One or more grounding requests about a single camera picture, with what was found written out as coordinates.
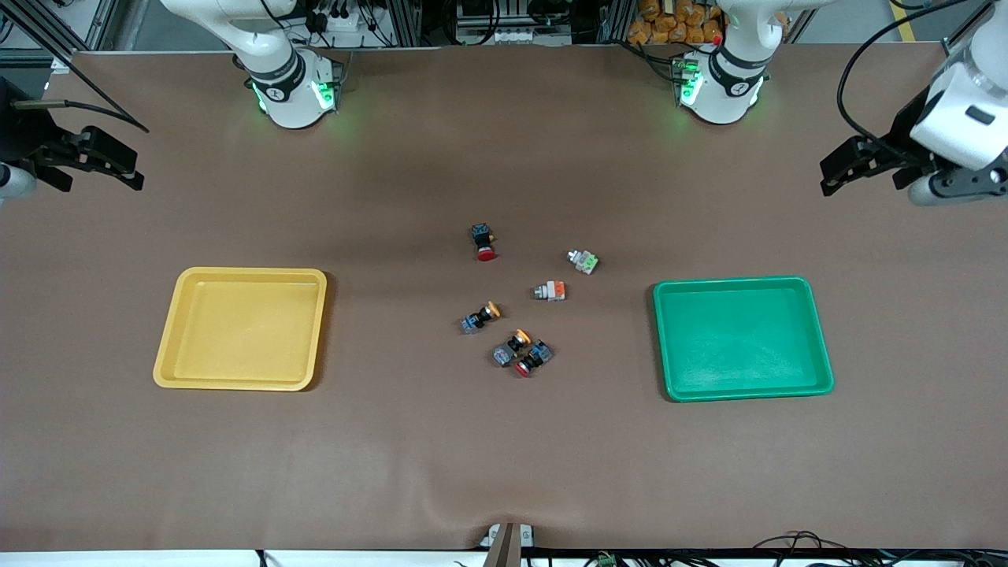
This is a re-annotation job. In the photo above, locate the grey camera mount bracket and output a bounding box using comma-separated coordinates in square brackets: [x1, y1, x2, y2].
[480, 522, 536, 567]

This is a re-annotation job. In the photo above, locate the white power strip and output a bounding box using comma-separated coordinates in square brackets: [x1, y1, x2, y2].
[455, 28, 572, 46]

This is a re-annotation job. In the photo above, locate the aluminium frame profile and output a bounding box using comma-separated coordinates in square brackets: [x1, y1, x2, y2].
[0, 0, 119, 68]

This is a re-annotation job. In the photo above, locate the bag of orange items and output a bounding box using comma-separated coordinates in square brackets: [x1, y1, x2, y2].
[626, 0, 725, 46]

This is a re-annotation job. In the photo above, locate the brown table mat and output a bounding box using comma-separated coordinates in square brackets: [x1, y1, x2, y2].
[0, 43, 1008, 552]

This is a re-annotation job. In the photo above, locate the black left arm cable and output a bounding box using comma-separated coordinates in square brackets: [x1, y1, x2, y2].
[836, 0, 997, 158]

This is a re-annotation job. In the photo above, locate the yellow push button blue block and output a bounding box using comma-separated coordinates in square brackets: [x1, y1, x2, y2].
[460, 300, 502, 335]
[493, 329, 533, 369]

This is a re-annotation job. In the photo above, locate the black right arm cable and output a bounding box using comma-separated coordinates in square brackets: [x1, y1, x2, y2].
[0, 8, 150, 133]

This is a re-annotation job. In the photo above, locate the green plastic tray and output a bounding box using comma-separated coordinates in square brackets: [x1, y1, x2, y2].
[652, 275, 836, 403]

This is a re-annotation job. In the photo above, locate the red mushroom push button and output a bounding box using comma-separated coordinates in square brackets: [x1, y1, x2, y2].
[470, 223, 499, 263]
[513, 339, 554, 379]

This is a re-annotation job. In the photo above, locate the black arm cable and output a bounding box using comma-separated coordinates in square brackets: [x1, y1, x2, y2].
[836, 0, 997, 158]
[0, 8, 150, 133]

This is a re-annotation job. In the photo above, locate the yellow plastic tray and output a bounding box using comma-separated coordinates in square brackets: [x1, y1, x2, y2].
[152, 266, 328, 392]

